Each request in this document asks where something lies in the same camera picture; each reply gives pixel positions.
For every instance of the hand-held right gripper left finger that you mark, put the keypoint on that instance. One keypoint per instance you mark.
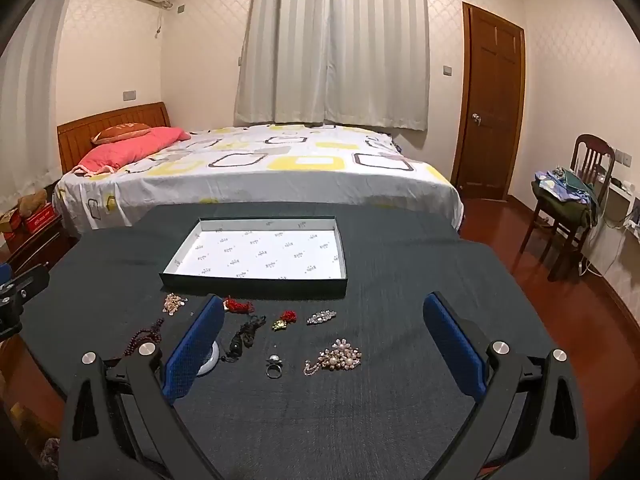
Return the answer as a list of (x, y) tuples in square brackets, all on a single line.
[(195, 350)]

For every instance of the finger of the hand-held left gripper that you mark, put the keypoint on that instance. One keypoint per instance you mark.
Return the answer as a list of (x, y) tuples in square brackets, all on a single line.
[(30, 282)]

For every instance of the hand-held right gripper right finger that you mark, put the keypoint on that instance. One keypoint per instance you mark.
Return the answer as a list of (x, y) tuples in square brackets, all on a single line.
[(452, 350)]

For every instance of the white bangle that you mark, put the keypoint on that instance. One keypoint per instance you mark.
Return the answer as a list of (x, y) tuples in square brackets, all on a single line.
[(212, 358)]

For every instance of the copper flower brooch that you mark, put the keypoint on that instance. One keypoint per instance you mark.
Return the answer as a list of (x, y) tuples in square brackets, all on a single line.
[(175, 302)]

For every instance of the red and gold charm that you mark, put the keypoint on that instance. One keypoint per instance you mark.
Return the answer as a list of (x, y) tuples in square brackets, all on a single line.
[(286, 317)]

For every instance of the green box tray white lining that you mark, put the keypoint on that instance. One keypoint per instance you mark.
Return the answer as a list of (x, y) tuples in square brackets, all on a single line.
[(260, 252)]

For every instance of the dark wooden nightstand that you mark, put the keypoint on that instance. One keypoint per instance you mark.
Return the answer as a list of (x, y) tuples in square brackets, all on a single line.
[(35, 250)]

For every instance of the red tassel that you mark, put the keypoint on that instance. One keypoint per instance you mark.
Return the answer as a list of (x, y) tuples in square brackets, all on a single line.
[(239, 305)]

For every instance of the red box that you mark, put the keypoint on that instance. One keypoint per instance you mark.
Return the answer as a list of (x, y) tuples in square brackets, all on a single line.
[(42, 220)]

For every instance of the brown plush toy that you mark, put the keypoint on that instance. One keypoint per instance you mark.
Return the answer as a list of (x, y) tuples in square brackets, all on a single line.
[(32, 202)]

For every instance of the wooden bed headboard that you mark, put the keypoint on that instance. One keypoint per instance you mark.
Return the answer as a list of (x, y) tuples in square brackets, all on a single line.
[(75, 145)]

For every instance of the pink pillow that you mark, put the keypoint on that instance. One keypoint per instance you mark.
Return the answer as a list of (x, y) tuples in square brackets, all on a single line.
[(130, 152)]

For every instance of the brown embroidered cushion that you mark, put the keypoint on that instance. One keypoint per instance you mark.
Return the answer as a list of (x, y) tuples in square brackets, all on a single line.
[(120, 132)]

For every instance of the pile of clothes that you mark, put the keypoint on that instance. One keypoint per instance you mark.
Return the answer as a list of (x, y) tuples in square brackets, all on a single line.
[(560, 200)]

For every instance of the white cabinet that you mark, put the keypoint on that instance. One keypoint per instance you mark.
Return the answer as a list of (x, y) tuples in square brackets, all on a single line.
[(607, 245)]

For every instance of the white patterned bed sheet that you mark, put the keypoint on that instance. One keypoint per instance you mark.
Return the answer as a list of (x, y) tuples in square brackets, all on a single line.
[(300, 175)]

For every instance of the wooden chair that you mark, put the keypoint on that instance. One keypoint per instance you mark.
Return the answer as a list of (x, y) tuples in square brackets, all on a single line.
[(592, 155)]

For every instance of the brown wooden door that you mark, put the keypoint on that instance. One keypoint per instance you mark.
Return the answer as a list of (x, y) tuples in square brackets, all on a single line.
[(492, 105)]

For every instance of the white striped curtain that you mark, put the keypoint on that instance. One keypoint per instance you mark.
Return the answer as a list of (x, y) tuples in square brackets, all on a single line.
[(330, 45)]

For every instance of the wall outlet above headboard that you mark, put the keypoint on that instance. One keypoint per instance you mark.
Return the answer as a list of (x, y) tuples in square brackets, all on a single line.
[(129, 95)]

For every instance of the wall socket panel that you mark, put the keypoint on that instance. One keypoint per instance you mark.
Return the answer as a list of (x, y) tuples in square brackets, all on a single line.
[(622, 157)]

